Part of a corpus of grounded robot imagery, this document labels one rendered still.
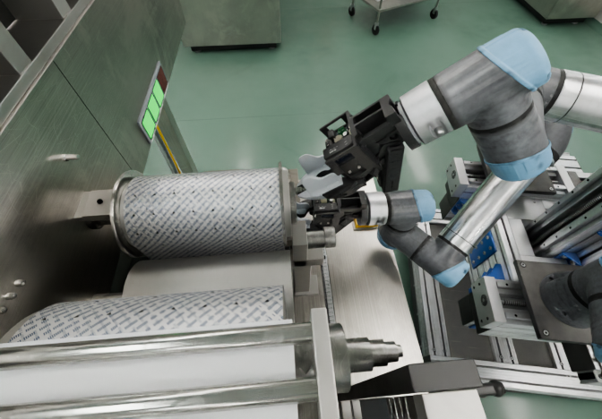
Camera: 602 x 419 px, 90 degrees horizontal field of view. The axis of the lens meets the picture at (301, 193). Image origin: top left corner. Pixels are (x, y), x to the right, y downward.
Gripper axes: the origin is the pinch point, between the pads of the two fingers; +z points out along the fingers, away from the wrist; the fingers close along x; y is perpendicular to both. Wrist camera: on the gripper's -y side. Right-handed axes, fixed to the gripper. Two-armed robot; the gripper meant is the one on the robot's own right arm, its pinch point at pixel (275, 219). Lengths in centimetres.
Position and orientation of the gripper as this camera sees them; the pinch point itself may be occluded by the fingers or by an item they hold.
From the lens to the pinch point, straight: 69.4
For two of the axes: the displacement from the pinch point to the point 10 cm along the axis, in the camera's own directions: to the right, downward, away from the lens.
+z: -10.0, 0.6, -0.5
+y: 0.0, -5.7, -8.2
